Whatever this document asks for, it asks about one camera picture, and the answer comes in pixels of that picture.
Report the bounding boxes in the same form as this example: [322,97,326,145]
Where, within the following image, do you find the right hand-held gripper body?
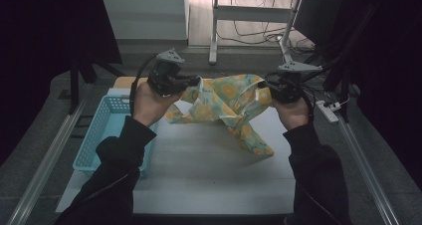
[267,60,323,105]

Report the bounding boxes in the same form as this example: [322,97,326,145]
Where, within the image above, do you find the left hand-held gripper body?
[147,48,187,97]

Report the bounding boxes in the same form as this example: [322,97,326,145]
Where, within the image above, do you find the orange slice print cloth bag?
[164,73,277,158]

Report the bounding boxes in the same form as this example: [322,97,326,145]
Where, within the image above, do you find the blue perforated plastic basket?
[72,94,160,179]

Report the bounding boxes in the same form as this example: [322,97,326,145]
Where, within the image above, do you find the person's right hand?
[272,95,312,131]

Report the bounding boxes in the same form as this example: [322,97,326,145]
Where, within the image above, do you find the person's left hand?
[131,81,183,128]

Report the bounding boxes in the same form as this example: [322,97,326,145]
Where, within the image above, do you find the white power strip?
[316,100,342,123]

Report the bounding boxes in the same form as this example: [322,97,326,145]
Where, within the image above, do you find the black metal stand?
[292,0,394,123]
[68,50,127,115]

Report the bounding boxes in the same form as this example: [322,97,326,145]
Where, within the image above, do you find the white cabinet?
[100,0,190,41]

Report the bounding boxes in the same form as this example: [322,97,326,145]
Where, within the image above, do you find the dark curtain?
[344,0,422,188]
[0,0,123,168]

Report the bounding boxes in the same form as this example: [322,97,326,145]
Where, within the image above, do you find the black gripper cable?
[298,71,332,123]
[128,54,159,118]

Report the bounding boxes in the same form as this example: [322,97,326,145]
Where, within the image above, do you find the black floor cables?
[217,0,317,55]

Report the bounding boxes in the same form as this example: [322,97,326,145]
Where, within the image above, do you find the white cable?
[282,50,351,109]

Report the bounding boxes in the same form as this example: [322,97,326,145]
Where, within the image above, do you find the white desk frame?
[208,0,304,67]

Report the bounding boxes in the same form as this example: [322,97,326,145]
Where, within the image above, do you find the aluminium rail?
[335,116,401,225]
[6,97,88,225]

